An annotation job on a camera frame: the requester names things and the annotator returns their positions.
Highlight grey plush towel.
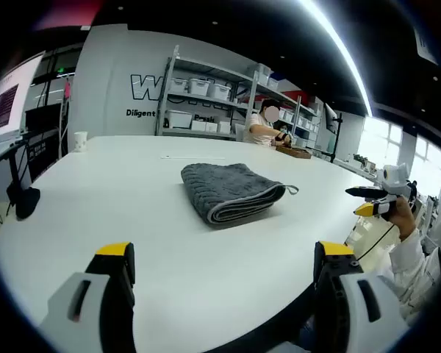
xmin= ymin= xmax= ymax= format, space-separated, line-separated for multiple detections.
xmin=180 ymin=163 xmax=300 ymax=229

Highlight person's right hand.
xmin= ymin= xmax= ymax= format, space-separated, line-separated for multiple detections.
xmin=384 ymin=194 xmax=418 ymax=242

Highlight person's legs blue jeans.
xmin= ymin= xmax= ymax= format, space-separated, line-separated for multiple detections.
xmin=299 ymin=312 xmax=319 ymax=353

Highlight brown wooden tray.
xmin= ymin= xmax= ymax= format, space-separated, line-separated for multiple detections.
xmin=275 ymin=145 xmax=312 ymax=160

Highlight black monitor on stand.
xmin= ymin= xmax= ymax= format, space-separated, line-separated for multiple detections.
xmin=323 ymin=102 xmax=345 ymax=163

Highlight black bag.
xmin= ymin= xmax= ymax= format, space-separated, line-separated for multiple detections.
xmin=15 ymin=187 xmax=41 ymax=221

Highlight long ceiling light strip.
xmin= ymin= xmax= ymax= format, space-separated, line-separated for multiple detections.
xmin=301 ymin=0 xmax=374 ymax=117

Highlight white paper cup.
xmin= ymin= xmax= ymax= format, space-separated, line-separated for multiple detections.
xmin=73 ymin=131 xmax=88 ymax=152

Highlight grey side desk black legs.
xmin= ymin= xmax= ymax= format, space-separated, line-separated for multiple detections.
xmin=0 ymin=128 xmax=62 ymax=196

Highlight black computer monitor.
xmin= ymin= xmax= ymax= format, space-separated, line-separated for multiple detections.
xmin=24 ymin=103 xmax=64 ymax=130

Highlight grey metal storage shelf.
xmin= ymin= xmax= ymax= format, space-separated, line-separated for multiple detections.
xmin=154 ymin=44 xmax=323 ymax=151

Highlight row of white storage bins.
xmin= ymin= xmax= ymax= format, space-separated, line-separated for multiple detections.
xmin=165 ymin=63 xmax=320 ymax=135

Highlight white presentation screen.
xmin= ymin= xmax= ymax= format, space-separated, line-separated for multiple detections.
xmin=0 ymin=51 xmax=46 ymax=138

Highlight black cable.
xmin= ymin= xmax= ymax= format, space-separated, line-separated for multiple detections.
xmin=354 ymin=220 xmax=396 ymax=260

